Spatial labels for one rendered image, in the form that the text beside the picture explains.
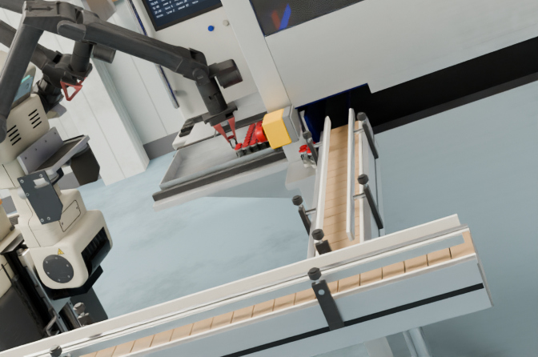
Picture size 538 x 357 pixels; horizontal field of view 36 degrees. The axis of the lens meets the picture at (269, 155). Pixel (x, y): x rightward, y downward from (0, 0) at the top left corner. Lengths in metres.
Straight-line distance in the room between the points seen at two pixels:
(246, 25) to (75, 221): 0.97
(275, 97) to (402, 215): 0.46
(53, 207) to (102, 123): 3.22
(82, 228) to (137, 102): 3.26
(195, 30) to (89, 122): 2.68
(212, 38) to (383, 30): 1.21
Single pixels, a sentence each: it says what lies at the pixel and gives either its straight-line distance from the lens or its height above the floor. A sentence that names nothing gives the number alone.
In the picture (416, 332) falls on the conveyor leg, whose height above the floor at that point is 0.43.
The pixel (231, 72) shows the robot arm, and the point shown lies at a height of 1.11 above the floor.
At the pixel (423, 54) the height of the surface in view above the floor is 1.03.
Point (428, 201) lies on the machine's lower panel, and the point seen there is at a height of 0.66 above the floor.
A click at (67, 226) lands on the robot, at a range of 2.66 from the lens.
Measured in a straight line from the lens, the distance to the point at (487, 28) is 2.06.
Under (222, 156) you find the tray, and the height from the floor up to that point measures 0.88.
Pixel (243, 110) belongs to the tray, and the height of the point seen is 0.88.
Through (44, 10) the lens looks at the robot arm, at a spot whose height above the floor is 1.46.
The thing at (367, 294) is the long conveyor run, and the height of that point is 0.93.
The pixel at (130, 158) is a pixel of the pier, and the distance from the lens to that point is 5.76.
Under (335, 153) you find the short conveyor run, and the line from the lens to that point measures 1.95.
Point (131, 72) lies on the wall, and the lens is 5.80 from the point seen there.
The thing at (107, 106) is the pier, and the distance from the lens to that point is 5.66.
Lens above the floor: 1.61
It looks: 19 degrees down
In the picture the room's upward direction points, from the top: 23 degrees counter-clockwise
